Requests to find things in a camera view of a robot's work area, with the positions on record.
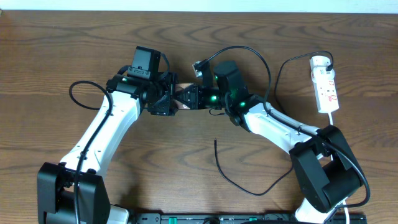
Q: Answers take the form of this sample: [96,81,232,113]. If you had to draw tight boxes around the bronze Galaxy smartphone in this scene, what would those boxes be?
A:
[174,83,197,110]

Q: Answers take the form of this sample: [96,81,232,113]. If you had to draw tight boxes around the black USB charging cable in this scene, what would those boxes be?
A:
[213,50,335,197]

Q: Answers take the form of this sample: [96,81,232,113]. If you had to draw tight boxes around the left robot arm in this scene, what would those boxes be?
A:
[37,72,178,223]

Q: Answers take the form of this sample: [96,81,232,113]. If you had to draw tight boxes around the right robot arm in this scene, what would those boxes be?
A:
[176,61,369,223]

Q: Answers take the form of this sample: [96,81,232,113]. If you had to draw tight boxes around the white charger plug adapter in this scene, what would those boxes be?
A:
[310,55,333,71]

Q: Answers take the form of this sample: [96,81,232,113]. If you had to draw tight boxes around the white power strip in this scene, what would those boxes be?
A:
[311,66,339,114]

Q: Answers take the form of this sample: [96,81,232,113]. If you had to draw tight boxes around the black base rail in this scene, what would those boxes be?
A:
[129,212,368,224]

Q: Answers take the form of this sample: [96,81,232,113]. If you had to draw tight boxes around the white power strip cord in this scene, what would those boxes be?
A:
[327,112,351,224]

